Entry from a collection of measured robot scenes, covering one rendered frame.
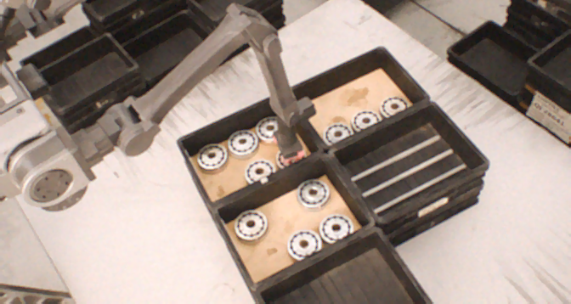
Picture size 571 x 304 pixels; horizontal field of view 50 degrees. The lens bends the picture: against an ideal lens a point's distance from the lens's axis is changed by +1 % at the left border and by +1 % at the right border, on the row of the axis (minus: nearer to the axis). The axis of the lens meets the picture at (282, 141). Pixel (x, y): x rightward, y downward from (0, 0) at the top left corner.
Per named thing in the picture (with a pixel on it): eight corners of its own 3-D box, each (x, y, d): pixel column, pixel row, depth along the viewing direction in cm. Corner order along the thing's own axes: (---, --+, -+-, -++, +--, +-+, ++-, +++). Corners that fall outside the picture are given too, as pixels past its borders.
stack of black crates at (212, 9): (231, 87, 320) (214, 22, 284) (200, 56, 335) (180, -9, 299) (291, 48, 331) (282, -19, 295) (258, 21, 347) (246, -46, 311)
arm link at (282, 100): (234, 19, 146) (262, 47, 142) (253, 6, 147) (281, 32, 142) (268, 107, 184) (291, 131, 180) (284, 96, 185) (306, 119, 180)
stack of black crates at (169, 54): (165, 127, 308) (146, 81, 281) (137, 93, 324) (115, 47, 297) (230, 87, 320) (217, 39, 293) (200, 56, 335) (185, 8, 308)
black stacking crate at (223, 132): (217, 226, 194) (210, 208, 185) (183, 160, 211) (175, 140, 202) (326, 171, 202) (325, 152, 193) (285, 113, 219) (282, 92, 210)
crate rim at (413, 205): (377, 228, 177) (377, 224, 175) (326, 155, 194) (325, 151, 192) (491, 168, 185) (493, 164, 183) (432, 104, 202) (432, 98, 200)
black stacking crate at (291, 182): (258, 306, 177) (252, 289, 168) (217, 227, 194) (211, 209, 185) (375, 243, 185) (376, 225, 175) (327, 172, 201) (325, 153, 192)
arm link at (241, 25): (239, -15, 139) (265, 11, 134) (259, 16, 151) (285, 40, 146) (94, 121, 139) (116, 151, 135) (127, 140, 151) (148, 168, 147)
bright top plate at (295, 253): (296, 267, 178) (296, 266, 177) (281, 239, 184) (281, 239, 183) (327, 250, 180) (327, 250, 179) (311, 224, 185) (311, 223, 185)
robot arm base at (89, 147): (75, 160, 142) (54, 127, 132) (106, 141, 144) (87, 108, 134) (92, 183, 137) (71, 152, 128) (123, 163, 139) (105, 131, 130)
